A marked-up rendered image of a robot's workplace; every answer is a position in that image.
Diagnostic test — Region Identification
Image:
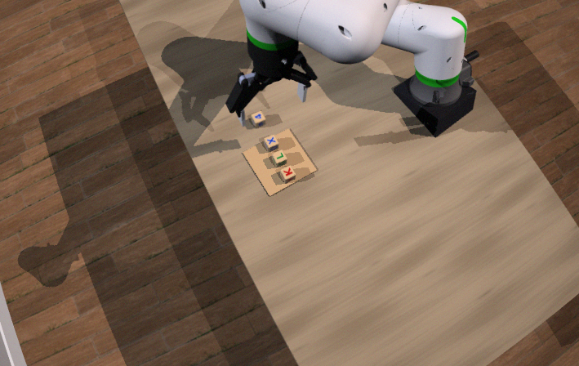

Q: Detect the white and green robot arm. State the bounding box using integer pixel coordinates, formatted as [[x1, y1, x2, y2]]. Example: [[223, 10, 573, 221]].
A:
[[239, 0, 479, 107]]

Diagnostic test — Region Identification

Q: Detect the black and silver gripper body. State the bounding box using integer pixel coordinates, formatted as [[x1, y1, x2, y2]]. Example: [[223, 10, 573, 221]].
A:
[[252, 61, 293, 83]]

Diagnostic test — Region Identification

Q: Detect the tan flat mat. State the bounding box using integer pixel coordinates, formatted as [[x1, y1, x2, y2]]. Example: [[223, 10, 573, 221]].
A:
[[243, 129, 317, 196]]

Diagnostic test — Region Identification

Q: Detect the cream block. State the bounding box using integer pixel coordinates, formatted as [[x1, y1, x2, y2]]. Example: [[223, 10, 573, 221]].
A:
[[272, 150, 287, 167], [280, 165, 296, 183], [264, 135, 279, 152], [252, 111, 265, 128]]

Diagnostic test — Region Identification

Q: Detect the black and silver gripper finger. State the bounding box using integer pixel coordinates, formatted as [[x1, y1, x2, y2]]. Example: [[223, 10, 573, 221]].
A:
[[280, 51, 318, 103], [225, 72, 274, 127]]

